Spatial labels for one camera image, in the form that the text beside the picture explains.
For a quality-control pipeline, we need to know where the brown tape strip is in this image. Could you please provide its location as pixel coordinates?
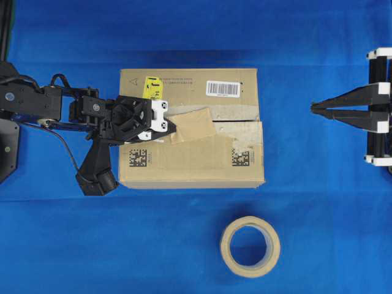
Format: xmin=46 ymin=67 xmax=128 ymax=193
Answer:
xmin=169 ymin=108 xmax=216 ymax=145

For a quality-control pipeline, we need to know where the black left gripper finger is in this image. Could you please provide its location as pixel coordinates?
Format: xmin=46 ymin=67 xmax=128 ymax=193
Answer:
xmin=165 ymin=118 xmax=176 ymax=134
xmin=151 ymin=130 xmax=171 ymax=141

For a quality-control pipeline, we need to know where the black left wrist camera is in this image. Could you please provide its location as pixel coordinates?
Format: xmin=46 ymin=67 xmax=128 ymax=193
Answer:
xmin=76 ymin=139 xmax=119 ymax=196

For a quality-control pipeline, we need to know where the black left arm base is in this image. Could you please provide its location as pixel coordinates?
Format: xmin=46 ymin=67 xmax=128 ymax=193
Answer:
xmin=0 ymin=118 xmax=20 ymax=183

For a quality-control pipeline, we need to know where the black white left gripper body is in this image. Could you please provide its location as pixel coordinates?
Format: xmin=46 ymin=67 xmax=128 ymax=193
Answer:
xmin=104 ymin=96 xmax=168 ymax=145

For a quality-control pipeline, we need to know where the brown cardboard box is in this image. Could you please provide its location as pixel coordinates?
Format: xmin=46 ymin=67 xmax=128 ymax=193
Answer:
xmin=118 ymin=68 xmax=265 ymax=189

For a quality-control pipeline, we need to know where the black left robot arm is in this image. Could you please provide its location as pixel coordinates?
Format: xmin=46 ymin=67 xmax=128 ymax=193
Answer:
xmin=1 ymin=61 xmax=176 ymax=145

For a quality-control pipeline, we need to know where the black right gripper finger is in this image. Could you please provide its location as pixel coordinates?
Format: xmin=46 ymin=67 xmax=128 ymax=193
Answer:
xmin=311 ymin=82 xmax=391 ymax=110
xmin=311 ymin=109 xmax=390 ymax=133

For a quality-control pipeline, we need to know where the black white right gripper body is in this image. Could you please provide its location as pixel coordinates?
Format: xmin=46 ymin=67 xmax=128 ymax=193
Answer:
xmin=364 ymin=47 xmax=391 ymax=167

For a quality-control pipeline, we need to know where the brown packing tape roll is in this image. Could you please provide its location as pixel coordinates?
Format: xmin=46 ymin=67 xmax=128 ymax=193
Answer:
xmin=220 ymin=216 xmax=281 ymax=278

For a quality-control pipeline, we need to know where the blue table cloth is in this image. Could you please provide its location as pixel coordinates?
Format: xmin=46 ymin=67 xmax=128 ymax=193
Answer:
xmin=1 ymin=1 xmax=391 ymax=293

